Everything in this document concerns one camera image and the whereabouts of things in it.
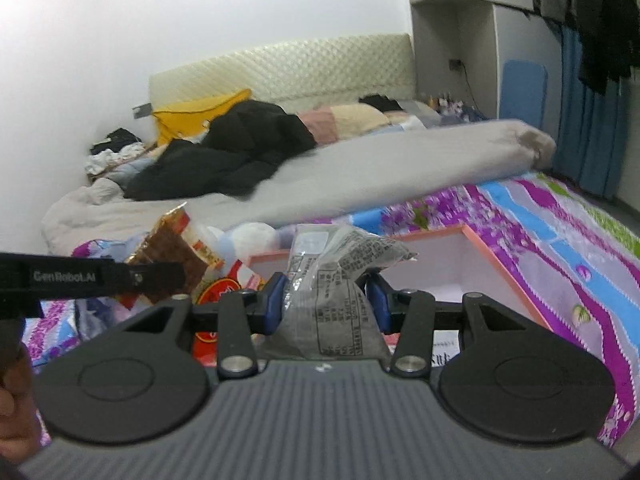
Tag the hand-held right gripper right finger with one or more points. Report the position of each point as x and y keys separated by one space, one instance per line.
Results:
x=377 y=305

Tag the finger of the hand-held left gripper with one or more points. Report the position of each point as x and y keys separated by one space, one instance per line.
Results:
x=155 y=279

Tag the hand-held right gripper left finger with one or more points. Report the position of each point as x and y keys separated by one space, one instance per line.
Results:
x=274 y=305

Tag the red band tan snack packet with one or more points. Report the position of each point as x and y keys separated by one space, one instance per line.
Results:
x=165 y=242

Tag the grey silver snack packet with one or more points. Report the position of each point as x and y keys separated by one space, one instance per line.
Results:
x=330 y=305

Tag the red white-lettered snack packet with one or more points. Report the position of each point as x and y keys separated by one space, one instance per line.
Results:
x=225 y=290

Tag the pink cardboard box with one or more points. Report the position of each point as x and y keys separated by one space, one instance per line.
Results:
x=440 y=270

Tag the person's left hand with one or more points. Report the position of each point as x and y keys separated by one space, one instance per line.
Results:
x=15 y=400

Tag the white and blue plush toy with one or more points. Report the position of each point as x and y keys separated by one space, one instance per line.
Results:
x=255 y=242

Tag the pile of clothes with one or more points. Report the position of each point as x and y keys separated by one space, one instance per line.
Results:
x=117 y=152

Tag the grey duvet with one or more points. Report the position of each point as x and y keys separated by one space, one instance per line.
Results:
x=390 y=170

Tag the black jacket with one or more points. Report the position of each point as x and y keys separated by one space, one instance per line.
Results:
x=240 y=150

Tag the yellow pillow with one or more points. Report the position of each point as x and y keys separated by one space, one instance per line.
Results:
x=185 y=120

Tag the pink pillow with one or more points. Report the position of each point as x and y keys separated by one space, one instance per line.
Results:
x=320 y=127

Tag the cream pillow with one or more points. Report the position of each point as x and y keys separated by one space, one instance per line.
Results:
x=357 y=117

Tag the floral printed bed sheet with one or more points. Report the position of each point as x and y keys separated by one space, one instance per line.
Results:
x=560 y=245

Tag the black cloth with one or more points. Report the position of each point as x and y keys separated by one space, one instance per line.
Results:
x=380 y=102

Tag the bedside clutter of bottles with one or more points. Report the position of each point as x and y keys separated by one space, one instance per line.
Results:
x=452 y=107

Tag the cream quilted headboard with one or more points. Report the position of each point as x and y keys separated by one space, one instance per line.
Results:
x=310 y=70

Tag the blue padded board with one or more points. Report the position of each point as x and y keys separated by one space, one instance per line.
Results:
x=524 y=95

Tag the blue curtain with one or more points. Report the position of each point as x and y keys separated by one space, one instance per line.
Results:
x=590 y=125

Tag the dark hanging clothes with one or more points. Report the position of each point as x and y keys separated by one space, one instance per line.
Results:
x=605 y=20

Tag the grey wall bracket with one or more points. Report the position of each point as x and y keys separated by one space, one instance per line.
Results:
x=142 y=110

